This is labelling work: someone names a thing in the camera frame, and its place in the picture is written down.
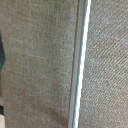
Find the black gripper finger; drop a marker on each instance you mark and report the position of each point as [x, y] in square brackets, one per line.
[1, 53]

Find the brown fabric drawer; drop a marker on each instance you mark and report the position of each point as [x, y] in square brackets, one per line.
[36, 66]

